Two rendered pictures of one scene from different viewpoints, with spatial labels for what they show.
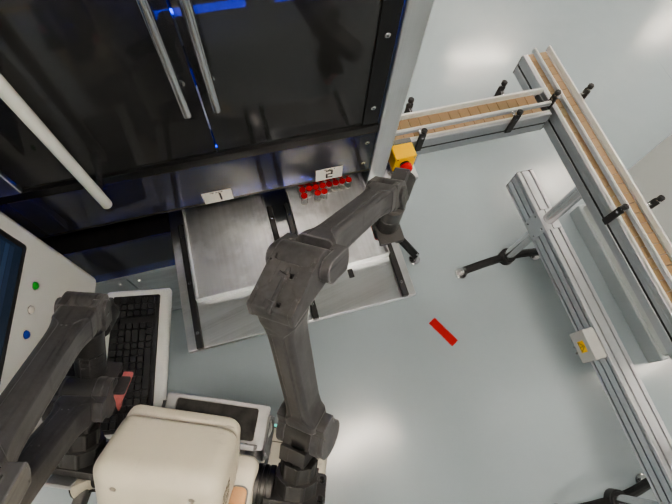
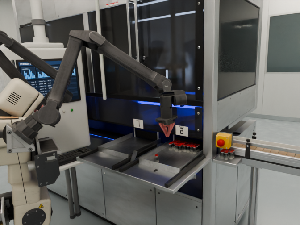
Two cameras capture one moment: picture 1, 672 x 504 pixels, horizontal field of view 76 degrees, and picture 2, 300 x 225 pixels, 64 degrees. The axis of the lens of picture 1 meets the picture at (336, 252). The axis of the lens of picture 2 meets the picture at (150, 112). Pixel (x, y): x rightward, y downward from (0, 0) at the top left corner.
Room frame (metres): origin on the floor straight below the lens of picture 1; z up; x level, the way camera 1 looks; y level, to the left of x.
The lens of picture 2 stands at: (-0.12, -1.05, 1.45)
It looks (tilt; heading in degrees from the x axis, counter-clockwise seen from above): 13 degrees down; 60
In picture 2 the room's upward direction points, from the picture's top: 2 degrees counter-clockwise
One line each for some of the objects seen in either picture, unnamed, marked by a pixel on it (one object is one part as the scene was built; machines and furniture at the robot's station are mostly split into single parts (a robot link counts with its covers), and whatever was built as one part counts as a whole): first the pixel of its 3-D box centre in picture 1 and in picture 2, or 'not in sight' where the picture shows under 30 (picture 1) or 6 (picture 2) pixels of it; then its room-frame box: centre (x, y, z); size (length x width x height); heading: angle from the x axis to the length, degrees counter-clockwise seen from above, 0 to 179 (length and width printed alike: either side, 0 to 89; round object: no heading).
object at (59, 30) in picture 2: not in sight; (68, 55); (0.33, 1.05, 1.50); 0.49 x 0.01 x 0.59; 113
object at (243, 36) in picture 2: not in sight; (240, 47); (1.26, 0.08, 1.50); 0.85 x 0.01 x 0.59; 23
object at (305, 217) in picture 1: (334, 217); (174, 154); (0.65, 0.02, 0.90); 0.34 x 0.26 x 0.04; 24
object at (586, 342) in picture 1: (587, 345); not in sight; (0.45, -1.03, 0.50); 0.12 x 0.05 x 0.09; 23
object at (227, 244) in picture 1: (230, 240); (131, 144); (0.52, 0.33, 0.90); 0.34 x 0.26 x 0.04; 23
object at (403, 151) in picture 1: (401, 155); (223, 140); (0.85, -0.16, 0.99); 0.08 x 0.07 x 0.07; 23
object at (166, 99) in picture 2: (392, 207); (167, 101); (0.51, -0.12, 1.25); 0.07 x 0.06 x 0.07; 166
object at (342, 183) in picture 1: (325, 188); (183, 147); (0.75, 0.06, 0.90); 0.18 x 0.02 x 0.05; 114
